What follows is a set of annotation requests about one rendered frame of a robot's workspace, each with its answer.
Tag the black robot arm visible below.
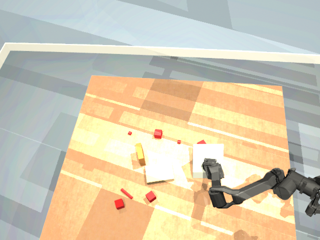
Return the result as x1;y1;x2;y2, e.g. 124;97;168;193
203;158;305;209

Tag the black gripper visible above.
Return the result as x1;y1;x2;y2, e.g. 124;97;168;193
298;177;320;217

